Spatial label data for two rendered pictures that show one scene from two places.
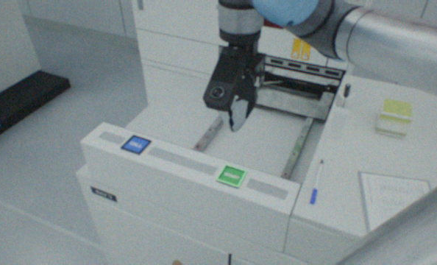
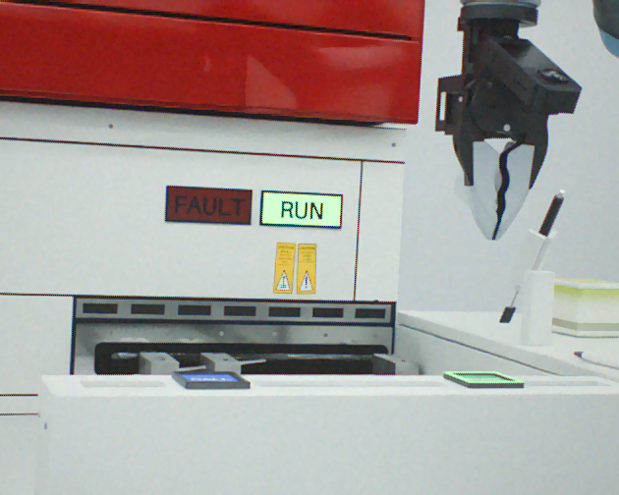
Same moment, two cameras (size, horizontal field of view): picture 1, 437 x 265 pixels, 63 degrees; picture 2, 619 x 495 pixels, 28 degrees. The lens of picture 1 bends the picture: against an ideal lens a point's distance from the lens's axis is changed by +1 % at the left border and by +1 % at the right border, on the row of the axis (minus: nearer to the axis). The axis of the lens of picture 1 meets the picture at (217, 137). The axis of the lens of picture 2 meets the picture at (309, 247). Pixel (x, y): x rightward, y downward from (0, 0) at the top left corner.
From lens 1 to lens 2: 0.97 m
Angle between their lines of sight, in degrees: 54
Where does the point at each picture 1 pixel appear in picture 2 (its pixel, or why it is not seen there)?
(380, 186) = not seen: outside the picture
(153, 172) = (312, 415)
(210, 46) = (47, 303)
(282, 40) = (251, 251)
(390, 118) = (594, 294)
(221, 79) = (536, 66)
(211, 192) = (477, 412)
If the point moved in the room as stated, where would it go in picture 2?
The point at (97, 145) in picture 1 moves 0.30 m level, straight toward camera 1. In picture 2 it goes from (114, 392) to (477, 440)
